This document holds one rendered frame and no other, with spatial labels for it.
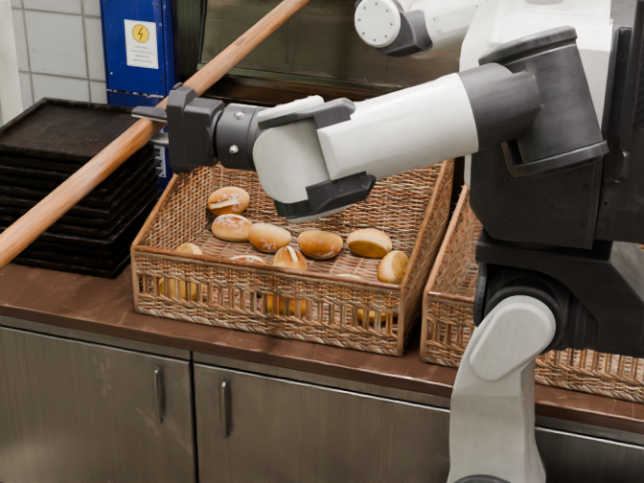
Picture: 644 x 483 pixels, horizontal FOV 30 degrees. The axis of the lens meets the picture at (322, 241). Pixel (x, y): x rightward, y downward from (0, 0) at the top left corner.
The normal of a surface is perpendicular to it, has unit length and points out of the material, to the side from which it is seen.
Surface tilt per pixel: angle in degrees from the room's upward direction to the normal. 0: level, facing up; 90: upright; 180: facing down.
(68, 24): 90
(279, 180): 91
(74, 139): 0
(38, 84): 90
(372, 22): 82
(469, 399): 115
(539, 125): 78
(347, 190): 69
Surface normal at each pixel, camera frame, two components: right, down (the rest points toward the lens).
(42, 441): -0.30, 0.43
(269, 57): -0.28, 0.11
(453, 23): -0.52, 0.26
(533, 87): 0.02, 0.05
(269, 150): -0.77, 0.29
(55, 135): 0.01, -0.89
